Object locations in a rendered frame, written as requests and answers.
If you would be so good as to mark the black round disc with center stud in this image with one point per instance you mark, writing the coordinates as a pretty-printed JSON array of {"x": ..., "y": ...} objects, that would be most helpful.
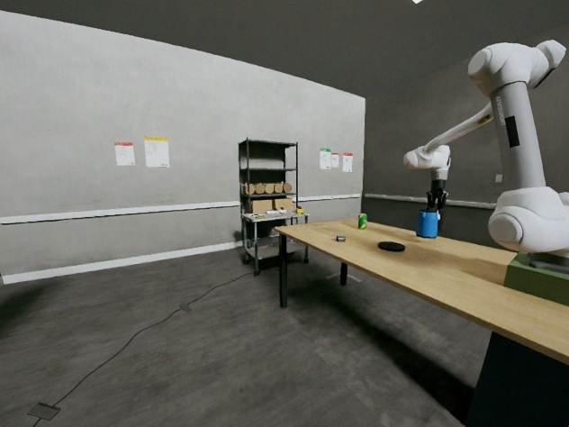
[{"x": 395, "y": 246}]

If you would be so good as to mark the green and yellow drink can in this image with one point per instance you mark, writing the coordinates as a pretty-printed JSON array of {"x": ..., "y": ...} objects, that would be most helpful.
[{"x": 362, "y": 218}]

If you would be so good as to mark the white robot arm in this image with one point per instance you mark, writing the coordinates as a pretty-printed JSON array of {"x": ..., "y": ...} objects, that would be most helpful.
[{"x": 529, "y": 216}]

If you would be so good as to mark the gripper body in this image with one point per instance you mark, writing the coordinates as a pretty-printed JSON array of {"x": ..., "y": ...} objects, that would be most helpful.
[{"x": 438, "y": 185}]

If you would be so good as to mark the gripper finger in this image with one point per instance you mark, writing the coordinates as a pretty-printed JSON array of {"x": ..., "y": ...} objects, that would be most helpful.
[
  {"x": 431, "y": 201},
  {"x": 441, "y": 204}
]

